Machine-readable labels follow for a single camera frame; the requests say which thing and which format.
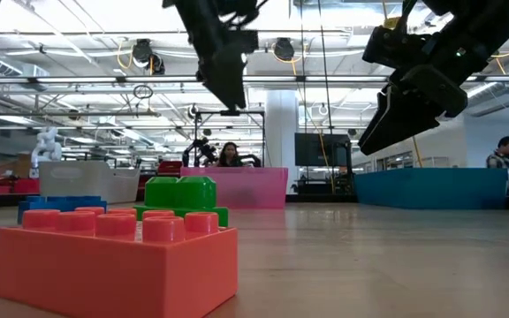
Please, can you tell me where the orange toy brick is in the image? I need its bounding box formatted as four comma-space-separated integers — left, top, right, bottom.
0, 208, 239, 318

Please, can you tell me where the black metal frame rig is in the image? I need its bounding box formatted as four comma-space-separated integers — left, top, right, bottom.
194, 110, 267, 168

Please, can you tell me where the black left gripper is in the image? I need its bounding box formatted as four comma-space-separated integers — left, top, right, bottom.
165, 0, 260, 111

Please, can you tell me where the red translucent plastic bin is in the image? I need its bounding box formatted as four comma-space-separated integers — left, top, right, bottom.
179, 166, 290, 210

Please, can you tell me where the cardboard box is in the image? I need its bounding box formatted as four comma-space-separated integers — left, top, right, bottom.
0, 153, 33, 178

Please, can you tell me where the blue toy brick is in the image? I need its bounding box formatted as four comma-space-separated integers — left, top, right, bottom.
17, 195, 109, 225

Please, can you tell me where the black monitor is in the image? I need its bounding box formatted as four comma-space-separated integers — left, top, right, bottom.
293, 132, 352, 168

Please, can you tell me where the blue plastic bin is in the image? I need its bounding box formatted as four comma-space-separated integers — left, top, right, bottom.
353, 167, 509, 210

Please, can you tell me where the person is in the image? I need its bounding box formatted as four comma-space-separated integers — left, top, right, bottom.
212, 140, 249, 168
485, 135, 509, 185

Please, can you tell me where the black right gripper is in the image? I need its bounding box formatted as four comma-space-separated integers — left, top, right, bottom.
358, 26, 469, 156

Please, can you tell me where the black cable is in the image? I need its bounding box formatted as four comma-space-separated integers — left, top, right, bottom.
317, 0, 334, 136

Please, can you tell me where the green toy brick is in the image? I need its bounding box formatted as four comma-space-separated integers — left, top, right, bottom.
133, 175, 230, 229

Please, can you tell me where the white plastic bin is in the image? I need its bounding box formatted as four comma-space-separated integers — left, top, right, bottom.
37, 160, 141, 205

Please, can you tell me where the black aluminium table frame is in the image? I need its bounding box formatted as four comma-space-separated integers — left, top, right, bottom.
0, 193, 509, 211

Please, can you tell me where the white pillar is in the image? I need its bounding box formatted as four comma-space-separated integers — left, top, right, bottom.
265, 90, 300, 195

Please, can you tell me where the red crate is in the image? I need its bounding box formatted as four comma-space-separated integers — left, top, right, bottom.
156, 160, 184, 177
0, 169, 40, 196

